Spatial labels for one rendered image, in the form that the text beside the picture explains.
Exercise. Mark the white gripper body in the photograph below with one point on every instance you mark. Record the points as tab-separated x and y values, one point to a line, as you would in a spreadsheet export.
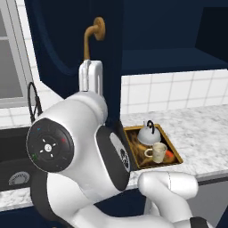
93	75

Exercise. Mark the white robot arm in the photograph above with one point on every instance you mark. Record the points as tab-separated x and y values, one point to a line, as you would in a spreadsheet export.
83	142

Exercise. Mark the dark blue cabinet door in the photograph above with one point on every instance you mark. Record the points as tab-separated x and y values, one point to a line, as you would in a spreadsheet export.
59	38

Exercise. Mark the pale grey kettle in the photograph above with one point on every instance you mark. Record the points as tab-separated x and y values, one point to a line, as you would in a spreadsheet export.
148	136

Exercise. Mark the brown wooden tray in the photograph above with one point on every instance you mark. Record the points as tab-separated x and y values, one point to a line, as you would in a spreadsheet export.
136	151

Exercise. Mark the cream mug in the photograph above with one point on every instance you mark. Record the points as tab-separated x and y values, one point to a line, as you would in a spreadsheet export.
158	152

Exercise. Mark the black sink tap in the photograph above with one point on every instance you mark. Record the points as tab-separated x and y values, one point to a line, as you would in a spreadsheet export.
32	101

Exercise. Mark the grey framed window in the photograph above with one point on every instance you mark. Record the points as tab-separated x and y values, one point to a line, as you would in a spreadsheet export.
10	59

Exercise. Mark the black sink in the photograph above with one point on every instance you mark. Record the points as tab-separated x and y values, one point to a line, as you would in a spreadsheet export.
13	154

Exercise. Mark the dark blue base cupboard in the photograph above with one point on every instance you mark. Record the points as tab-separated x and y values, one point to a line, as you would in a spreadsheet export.
124	201

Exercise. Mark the grey dishwasher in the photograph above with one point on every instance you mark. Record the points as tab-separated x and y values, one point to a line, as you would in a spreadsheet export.
209	201

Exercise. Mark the dark blue wall cabinet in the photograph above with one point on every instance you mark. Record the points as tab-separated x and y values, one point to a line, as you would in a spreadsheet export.
166	35

